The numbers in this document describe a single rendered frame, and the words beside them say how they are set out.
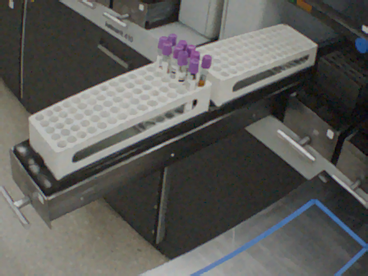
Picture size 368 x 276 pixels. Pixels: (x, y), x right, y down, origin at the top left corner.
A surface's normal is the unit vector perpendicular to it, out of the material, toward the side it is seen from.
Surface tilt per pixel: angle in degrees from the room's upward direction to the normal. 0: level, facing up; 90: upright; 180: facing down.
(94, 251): 0
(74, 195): 90
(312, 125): 90
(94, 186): 90
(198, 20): 90
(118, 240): 0
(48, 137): 0
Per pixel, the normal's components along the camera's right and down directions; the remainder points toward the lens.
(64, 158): 0.66, 0.53
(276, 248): 0.11, -0.77
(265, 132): -0.74, 0.35
